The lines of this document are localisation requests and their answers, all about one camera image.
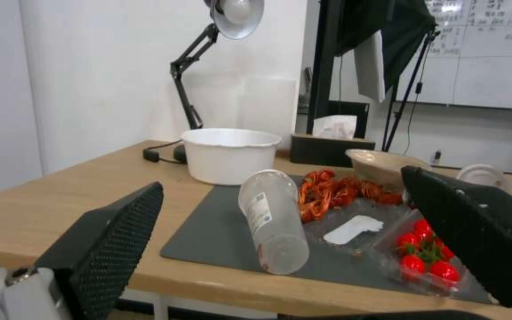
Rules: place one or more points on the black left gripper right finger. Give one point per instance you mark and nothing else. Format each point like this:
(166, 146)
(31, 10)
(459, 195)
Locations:
(482, 233)

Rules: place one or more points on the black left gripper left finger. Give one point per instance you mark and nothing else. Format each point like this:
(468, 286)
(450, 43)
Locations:
(100, 253)

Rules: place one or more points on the white round plastic lid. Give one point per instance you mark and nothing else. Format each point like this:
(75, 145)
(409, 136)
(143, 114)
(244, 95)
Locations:
(482, 176)

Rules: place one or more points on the clear box of cherry tomatoes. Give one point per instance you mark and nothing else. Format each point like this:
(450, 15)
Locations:
(420, 253)

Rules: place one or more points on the clear plastic tray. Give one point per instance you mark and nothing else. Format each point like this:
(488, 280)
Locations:
(362, 220)

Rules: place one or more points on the white paper label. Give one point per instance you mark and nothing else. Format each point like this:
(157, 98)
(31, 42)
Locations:
(351, 230)

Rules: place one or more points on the dark grey table mat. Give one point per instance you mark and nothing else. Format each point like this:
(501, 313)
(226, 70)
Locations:
(238, 233)

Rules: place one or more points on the red crayfish shells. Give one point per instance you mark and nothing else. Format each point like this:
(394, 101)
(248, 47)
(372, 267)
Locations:
(327, 196)

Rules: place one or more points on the white plastic bowl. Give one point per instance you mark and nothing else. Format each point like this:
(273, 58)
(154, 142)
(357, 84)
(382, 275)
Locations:
(231, 155)

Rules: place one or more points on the clear plastic cup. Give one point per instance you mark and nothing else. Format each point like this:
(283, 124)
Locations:
(271, 220)

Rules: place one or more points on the black tissue box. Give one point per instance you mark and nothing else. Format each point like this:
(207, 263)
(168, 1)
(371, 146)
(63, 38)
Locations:
(327, 148)

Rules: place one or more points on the whiteboard with writing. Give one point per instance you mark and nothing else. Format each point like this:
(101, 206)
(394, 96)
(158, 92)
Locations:
(482, 53)

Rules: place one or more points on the black softbox light stand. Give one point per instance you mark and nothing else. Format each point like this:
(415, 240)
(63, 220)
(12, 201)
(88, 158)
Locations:
(371, 60)

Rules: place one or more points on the black articulated desk lamp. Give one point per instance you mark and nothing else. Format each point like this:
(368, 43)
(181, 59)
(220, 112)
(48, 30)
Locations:
(202, 50)

